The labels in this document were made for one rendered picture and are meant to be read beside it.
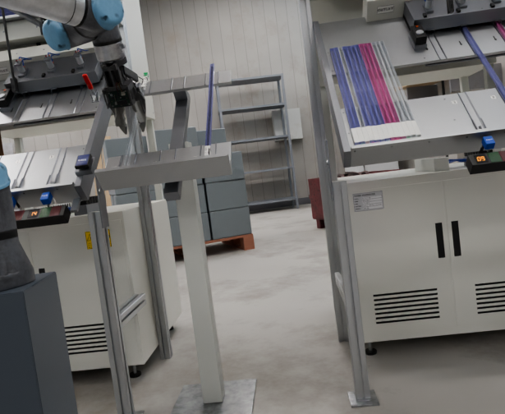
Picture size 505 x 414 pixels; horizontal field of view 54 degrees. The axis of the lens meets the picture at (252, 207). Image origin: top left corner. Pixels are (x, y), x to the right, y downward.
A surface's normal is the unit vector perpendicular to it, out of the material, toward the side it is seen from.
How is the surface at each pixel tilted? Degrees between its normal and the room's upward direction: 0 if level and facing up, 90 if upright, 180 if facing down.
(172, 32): 90
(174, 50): 90
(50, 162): 43
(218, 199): 90
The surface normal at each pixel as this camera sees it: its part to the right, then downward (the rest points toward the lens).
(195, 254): -0.07, 0.08
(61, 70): -0.14, -0.67
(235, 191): 0.34, 0.03
